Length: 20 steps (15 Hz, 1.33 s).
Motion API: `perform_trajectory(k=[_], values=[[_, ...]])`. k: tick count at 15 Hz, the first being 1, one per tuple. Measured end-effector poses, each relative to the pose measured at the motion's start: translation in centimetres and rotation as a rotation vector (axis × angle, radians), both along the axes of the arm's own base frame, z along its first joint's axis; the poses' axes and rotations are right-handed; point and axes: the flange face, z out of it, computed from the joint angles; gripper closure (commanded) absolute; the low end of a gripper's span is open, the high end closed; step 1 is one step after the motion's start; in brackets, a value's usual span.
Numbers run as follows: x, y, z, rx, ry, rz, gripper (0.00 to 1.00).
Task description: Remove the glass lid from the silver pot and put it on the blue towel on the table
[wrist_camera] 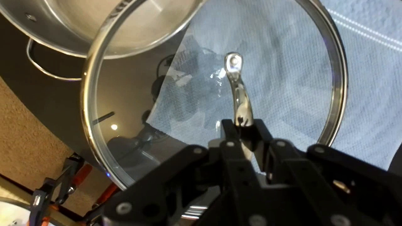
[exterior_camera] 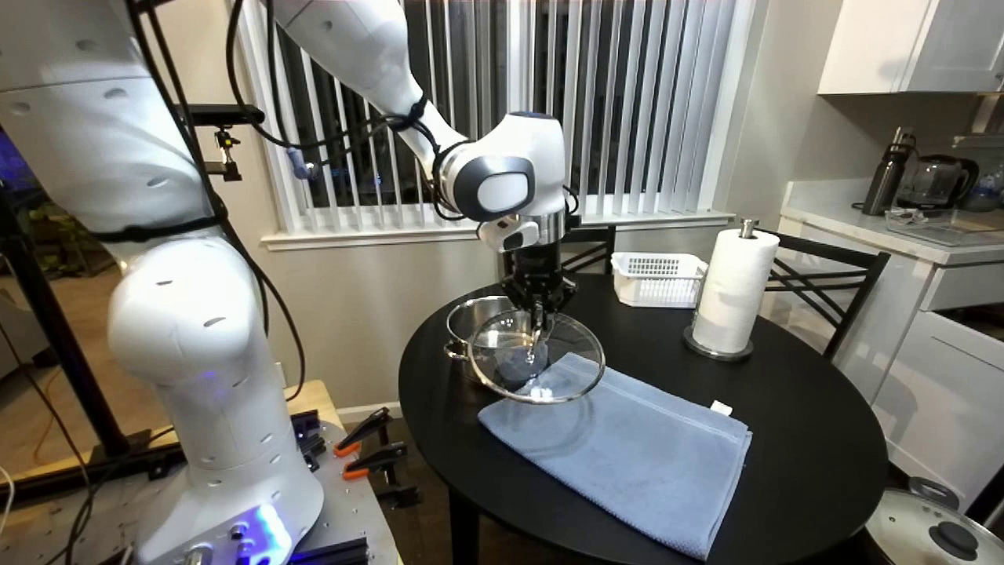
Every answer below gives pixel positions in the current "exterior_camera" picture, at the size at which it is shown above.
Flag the white paper towel roll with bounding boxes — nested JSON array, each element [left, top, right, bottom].
[[681, 213, 761, 366], [691, 227, 786, 357]]

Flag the white upper cabinet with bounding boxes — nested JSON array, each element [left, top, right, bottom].
[[817, 0, 1004, 96]]

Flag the black stereo camera on mount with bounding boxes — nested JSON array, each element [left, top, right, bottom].
[[187, 102, 271, 184]]

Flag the black cross-back chair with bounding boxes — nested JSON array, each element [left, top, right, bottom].
[[560, 223, 622, 284], [767, 230, 895, 363]]

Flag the grey round lid black knob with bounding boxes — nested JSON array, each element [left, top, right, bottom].
[[862, 475, 1004, 565]]

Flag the black tripod stand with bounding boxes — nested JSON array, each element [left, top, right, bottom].
[[0, 184, 189, 497]]

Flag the white vertical window blinds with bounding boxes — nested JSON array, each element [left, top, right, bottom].
[[232, 0, 761, 251]]

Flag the silver steel pot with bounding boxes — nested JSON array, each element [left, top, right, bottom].
[[444, 293, 547, 385]]

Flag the blue cloth towel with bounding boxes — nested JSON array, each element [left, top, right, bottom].
[[478, 349, 756, 565]]

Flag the black water bottle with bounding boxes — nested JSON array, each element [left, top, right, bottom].
[[859, 124, 922, 220]]

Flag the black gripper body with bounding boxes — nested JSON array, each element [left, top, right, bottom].
[[503, 237, 577, 309]]

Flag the white counter cabinet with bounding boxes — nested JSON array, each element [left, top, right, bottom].
[[780, 175, 1004, 518]]

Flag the clear plastic container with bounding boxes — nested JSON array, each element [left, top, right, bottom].
[[608, 248, 710, 315]]

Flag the black clamp with orange tips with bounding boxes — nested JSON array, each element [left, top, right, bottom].
[[334, 408, 397, 458], [341, 440, 413, 486]]

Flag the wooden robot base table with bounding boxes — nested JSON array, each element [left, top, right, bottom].
[[0, 376, 409, 565]]

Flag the glass lid with metal handle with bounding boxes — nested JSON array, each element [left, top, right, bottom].
[[466, 309, 612, 408]]

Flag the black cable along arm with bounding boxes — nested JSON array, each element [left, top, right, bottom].
[[220, 0, 466, 175]]

